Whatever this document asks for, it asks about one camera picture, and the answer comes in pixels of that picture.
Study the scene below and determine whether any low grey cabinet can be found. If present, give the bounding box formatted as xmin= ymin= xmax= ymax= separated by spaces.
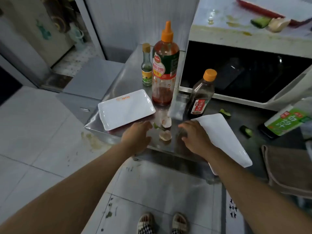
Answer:
xmin=55 ymin=57 xmax=125 ymax=124

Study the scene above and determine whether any person's left hand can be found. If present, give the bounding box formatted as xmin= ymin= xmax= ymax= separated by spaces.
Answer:
xmin=121 ymin=121 xmax=153 ymax=156

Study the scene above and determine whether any clear bottle green label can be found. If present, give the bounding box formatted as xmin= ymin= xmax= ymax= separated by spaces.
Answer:
xmin=258 ymin=96 xmax=312 ymax=140

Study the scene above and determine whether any plain white rectangular plate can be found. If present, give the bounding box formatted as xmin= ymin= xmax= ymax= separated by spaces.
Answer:
xmin=191 ymin=113 xmax=253 ymax=176

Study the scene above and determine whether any beige woven slipper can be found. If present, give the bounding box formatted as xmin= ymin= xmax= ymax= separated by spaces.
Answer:
xmin=137 ymin=212 xmax=154 ymax=234
xmin=172 ymin=212 xmax=188 ymax=234

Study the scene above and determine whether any pale green kettle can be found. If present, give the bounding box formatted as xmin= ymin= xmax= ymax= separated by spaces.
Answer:
xmin=68 ymin=23 xmax=86 ymax=50

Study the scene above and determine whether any person's right hand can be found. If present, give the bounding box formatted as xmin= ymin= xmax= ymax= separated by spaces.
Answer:
xmin=178 ymin=120 xmax=216 ymax=160

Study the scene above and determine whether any person's left forearm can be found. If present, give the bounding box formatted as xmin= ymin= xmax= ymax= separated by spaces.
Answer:
xmin=0 ymin=141 xmax=136 ymax=234

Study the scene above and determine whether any white microwave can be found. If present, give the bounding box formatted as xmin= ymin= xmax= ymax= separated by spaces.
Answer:
xmin=179 ymin=0 xmax=312 ymax=111

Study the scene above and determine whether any person's right forearm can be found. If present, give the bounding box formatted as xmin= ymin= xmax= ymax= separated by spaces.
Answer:
xmin=203 ymin=146 xmax=312 ymax=234

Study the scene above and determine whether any white plate orange print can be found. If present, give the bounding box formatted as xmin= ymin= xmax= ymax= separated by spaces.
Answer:
xmin=98 ymin=89 xmax=156 ymax=131

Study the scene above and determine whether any small glass bottle tan cap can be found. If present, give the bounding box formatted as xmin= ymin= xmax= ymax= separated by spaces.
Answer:
xmin=141 ymin=43 xmax=153 ymax=87

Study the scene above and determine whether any brown cloth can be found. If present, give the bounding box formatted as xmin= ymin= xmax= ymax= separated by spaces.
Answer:
xmin=261 ymin=144 xmax=312 ymax=200

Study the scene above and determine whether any white rectangular plate red underside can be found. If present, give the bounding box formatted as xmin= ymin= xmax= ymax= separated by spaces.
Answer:
xmin=235 ymin=0 xmax=312 ymax=27

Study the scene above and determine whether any white cabinet green print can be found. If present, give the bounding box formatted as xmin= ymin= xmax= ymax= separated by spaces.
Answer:
xmin=0 ymin=0 xmax=75 ymax=69

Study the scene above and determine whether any stainless steel table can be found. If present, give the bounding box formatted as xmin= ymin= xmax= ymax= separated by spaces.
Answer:
xmin=84 ymin=45 xmax=312 ymax=184

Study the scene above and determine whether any large ketchup bottle orange cap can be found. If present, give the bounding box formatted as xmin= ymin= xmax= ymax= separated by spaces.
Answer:
xmin=151 ymin=20 xmax=180 ymax=106

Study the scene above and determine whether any dark sauce bottle orange cap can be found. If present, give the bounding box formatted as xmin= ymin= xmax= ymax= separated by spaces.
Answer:
xmin=183 ymin=68 xmax=218 ymax=121

